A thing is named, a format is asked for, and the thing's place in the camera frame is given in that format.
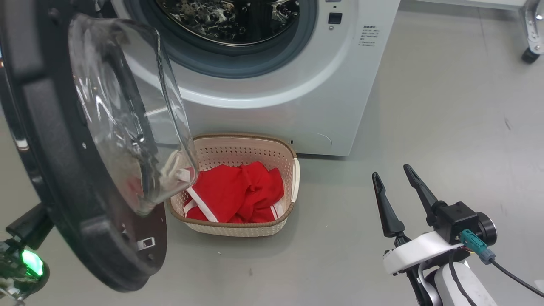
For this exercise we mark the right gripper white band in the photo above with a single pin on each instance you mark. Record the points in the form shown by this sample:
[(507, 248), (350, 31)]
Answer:
[(416, 253)]

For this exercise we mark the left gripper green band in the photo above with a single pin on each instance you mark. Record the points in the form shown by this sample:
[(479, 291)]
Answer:
[(25, 280)]

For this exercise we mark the black round washer door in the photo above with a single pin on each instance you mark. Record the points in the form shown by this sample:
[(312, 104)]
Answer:
[(46, 140)]

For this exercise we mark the red garment with white trim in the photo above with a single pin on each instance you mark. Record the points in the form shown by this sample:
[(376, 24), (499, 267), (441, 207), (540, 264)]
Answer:
[(212, 191), (263, 191)]

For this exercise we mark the white front-load washing machine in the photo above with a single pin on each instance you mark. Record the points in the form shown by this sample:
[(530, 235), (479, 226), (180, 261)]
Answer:
[(276, 106)]

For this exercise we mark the cream perforated laundry basket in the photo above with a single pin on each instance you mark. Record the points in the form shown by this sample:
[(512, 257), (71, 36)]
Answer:
[(238, 148)]

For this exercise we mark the grey rubber door seal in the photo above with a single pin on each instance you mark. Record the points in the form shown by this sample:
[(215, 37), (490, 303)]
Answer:
[(306, 46)]

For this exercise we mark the black door lock socket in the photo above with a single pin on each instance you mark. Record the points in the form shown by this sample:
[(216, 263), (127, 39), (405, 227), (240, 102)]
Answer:
[(335, 18)]

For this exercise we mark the steel washer drum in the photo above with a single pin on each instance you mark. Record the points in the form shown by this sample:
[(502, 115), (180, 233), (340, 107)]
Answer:
[(229, 21)]

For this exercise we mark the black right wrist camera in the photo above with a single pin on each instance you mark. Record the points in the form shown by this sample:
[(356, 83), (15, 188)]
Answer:
[(457, 219)]

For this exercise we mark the black caster with metal bracket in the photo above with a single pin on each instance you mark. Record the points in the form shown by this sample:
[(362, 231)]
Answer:
[(531, 53)]

